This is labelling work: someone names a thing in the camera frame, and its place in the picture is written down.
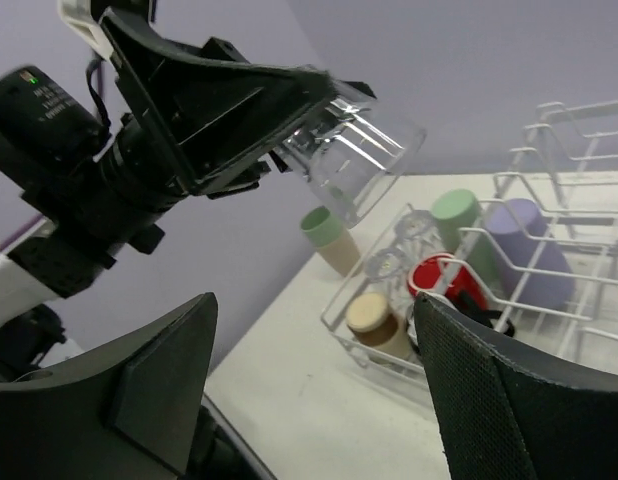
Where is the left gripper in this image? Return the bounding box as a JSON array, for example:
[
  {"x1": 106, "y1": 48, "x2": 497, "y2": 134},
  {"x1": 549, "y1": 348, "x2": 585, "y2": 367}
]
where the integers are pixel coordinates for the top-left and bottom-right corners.
[{"x1": 100, "y1": 7, "x2": 334, "y2": 197}]

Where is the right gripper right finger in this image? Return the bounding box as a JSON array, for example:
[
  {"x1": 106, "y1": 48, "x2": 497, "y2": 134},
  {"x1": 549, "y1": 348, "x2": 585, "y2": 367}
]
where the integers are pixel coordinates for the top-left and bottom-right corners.
[{"x1": 413, "y1": 293, "x2": 618, "y2": 479}]

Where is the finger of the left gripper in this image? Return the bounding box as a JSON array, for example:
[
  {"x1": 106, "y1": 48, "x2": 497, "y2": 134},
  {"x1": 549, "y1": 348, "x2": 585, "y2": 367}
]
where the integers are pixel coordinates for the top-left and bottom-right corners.
[{"x1": 333, "y1": 79, "x2": 377, "y2": 103}]

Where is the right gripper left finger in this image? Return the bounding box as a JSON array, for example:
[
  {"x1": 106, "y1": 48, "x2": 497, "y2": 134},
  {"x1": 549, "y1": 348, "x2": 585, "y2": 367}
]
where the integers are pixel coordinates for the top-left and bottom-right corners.
[{"x1": 0, "y1": 293, "x2": 218, "y2": 479}]

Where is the clear glass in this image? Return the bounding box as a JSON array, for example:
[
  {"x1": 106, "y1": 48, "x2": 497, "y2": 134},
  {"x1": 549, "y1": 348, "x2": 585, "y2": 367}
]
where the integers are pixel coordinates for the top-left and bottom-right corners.
[
  {"x1": 275, "y1": 96, "x2": 427, "y2": 227},
  {"x1": 364, "y1": 247, "x2": 413, "y2": 292},
  {"x1": 394, "y1": 210, "x2": 438, "y2": 249}
]

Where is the beige cup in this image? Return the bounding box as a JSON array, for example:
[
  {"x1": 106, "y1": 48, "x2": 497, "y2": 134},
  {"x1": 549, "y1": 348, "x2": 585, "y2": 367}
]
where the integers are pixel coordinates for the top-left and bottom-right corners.
[{"x1": 317, "y1": 230, "x2": 362, "y2": 277}]

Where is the light green cup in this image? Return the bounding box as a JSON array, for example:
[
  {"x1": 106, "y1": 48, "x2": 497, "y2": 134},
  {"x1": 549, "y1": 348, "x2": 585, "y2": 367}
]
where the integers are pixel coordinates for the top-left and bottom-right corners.
[{"x1": 300, "y1": 206, "x2": 343, "y2": 248}]

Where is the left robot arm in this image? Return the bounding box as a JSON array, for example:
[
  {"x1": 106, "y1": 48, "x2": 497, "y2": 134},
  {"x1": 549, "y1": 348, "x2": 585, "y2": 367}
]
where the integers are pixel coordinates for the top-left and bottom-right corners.
[{"x1": 0, "y1": 1, "x2": 375, "y2": 382}]

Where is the green cup in low rack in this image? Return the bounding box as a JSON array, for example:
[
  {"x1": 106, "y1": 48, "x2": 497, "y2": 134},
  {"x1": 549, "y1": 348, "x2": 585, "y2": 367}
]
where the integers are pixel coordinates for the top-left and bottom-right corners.
[{"x1": 430, "y1": 188, "x2": 499, "y2": 303}]

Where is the purple cup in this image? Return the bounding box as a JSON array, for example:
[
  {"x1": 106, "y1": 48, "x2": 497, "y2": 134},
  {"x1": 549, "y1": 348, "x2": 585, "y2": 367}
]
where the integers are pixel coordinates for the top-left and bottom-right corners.
[{"x1": 484, "y1": 198, "x2": 575, "y2": 310}]

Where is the red mug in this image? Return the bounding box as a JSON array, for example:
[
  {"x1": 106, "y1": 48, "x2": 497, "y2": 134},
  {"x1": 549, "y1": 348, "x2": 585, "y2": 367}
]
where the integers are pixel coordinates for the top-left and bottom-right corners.
[{"x1": 406, "y1": 252, "x2": 488, "y2": 310}]

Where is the cream and brown cup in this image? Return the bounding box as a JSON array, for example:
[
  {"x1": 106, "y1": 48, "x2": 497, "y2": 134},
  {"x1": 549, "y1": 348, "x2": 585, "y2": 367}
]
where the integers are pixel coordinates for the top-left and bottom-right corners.
[{"x1": 345, "y1": 292, "x2": 413, "y2": 360}]

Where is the tall white wire rack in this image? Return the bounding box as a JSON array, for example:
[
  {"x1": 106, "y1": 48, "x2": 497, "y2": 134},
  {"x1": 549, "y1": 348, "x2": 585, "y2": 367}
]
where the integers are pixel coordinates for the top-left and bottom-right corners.
[{"x1": 465, "y1": 100, "x2": 618, "y2": 374}]

